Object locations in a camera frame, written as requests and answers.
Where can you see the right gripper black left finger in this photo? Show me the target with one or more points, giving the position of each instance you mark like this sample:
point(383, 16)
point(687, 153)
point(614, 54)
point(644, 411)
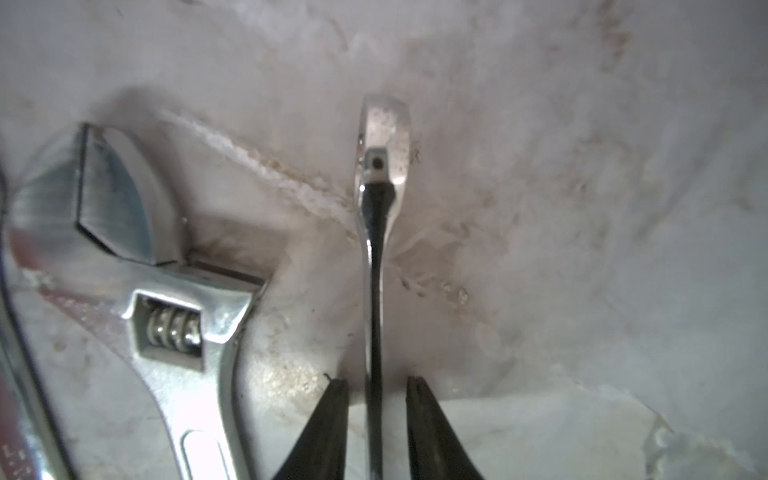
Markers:
point(320, 451)

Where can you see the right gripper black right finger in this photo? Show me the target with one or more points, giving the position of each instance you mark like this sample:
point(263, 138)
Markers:
point(435, 452)

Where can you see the large silver combination wrench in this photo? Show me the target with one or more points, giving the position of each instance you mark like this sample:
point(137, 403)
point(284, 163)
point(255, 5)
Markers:
point(30, 447)

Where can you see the long silver combination wrench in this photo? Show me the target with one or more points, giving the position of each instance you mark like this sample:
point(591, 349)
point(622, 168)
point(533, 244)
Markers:
point(383, 159)

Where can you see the silver adjustable wrench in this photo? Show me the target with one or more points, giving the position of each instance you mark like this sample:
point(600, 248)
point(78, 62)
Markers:
point(101, 233)

